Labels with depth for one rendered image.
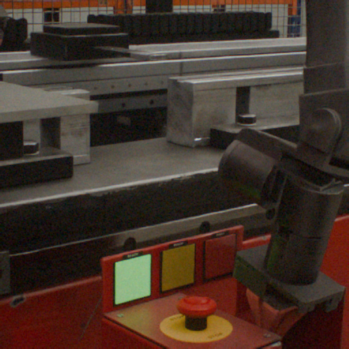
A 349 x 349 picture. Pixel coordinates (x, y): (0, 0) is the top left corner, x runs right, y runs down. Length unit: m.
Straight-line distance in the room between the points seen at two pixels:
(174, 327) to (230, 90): 0.51
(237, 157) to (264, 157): 0.03
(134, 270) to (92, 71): 0.59
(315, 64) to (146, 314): 0.30
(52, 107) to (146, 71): 0.71
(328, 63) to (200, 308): 0.27
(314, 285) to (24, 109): 0.34
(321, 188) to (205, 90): 0.46
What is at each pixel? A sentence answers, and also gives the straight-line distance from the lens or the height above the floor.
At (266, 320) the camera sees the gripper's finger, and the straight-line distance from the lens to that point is 0.92.
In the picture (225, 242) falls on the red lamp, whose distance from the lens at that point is 1.01.
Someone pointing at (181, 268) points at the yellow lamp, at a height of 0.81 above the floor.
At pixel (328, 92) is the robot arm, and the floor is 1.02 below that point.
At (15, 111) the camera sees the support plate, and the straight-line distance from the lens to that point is 0.81.
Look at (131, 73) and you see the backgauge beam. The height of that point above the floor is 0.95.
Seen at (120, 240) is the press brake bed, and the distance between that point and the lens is 1.07.
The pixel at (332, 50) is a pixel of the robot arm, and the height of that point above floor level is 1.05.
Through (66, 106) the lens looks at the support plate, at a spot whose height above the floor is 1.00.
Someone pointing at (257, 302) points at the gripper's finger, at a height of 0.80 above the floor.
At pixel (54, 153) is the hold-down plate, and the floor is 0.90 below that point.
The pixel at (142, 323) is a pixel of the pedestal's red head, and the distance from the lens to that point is 0.90.
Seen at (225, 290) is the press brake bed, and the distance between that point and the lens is 1.21.
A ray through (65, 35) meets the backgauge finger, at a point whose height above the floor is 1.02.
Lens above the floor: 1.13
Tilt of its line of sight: 13 degrees down
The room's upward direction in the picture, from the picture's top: 1 degrees clockwise
